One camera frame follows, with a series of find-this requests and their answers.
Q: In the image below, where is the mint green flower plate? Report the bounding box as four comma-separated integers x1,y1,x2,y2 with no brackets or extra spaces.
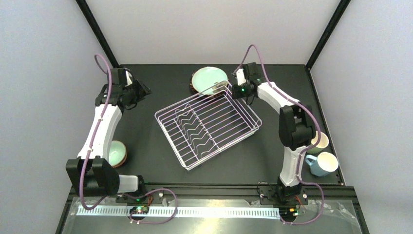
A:
190,67,228,95

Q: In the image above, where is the white wire dish rack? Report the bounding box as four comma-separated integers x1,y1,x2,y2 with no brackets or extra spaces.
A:
154,81,262,171

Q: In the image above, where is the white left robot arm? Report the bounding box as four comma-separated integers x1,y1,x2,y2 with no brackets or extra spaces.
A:
66,68,151,196

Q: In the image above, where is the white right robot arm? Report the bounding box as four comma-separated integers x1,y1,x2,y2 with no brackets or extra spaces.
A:
232,63,316,202

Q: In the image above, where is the mint green brown bowl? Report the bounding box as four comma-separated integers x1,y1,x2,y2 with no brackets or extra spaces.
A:
109,140,127,168

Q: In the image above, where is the green ceramic mug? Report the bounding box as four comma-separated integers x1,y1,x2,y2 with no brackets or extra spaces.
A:
307,132,330,155

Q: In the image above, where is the blue ceramic mug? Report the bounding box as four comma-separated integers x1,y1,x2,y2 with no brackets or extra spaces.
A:
305,152,339,177

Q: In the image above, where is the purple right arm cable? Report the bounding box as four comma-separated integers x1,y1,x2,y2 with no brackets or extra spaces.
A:
234,44,325,226

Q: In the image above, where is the black left frame post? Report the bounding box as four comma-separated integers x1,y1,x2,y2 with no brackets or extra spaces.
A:
75,0,120,68

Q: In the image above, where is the black frame post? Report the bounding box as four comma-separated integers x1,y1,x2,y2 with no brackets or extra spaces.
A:
75,0,120,68
305,0,351,71

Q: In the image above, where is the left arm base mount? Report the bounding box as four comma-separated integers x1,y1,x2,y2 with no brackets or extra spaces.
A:
117,188,168,225

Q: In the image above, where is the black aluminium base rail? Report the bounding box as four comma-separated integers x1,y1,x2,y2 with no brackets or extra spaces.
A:
56,183,369,234

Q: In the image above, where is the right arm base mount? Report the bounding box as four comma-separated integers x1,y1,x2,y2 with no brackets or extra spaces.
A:
256,181,308,222

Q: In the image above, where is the white slotted cable duct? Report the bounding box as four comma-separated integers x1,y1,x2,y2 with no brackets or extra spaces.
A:
75,205,280,220

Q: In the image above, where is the black right frame post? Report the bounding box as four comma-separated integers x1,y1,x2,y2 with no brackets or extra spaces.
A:
305,0,351,71

